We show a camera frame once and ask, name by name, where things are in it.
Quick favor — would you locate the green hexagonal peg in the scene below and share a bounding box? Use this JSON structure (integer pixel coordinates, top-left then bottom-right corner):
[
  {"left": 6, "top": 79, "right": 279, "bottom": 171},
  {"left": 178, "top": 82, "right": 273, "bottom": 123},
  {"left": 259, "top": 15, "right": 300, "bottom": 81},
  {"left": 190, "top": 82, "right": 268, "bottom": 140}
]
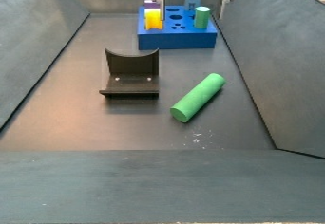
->
[{"left": 194, "top": 7, "right": 212, "bottom": 28}]

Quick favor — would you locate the yellow notched block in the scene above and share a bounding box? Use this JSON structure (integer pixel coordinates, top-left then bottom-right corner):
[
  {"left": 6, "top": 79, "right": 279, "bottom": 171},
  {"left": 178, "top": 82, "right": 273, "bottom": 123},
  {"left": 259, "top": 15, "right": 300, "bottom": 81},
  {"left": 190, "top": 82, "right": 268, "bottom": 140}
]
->
[{"left": 145, "top": 9, "right": 164, "bottom": 30}]

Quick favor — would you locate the purple rectangular block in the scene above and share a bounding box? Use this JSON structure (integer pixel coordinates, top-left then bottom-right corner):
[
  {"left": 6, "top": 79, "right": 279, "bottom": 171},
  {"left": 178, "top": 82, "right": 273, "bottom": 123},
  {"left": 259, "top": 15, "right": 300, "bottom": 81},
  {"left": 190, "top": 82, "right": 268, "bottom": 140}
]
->
[{"left": 145, "top": 0, "right": 161, "bottom": 9}]

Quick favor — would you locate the black curved cradle fixture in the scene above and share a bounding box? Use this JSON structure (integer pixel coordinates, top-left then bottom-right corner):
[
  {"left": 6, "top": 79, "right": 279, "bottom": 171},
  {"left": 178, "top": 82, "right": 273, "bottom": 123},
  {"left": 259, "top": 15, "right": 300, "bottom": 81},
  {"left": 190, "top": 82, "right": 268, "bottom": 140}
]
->
[{"left": 99, "top": 50, "right": 161, "bottom": 97}]

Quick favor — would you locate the blue peg board block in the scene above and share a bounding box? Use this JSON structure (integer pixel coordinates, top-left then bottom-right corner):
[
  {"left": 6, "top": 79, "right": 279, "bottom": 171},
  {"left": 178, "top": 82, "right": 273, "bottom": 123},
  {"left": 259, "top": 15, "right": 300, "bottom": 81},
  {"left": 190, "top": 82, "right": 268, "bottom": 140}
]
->
[{"left": 138, "top": 6, "right": 217, "bottom": 50}]

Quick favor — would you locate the long green cylinder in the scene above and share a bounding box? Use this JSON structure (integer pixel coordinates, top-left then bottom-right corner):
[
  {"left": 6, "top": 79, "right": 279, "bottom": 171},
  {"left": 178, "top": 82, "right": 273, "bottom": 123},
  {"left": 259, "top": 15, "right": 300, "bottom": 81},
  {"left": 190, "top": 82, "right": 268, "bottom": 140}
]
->
[{"left": 170, "top": 73, "right": 226, "bottom": 122}]

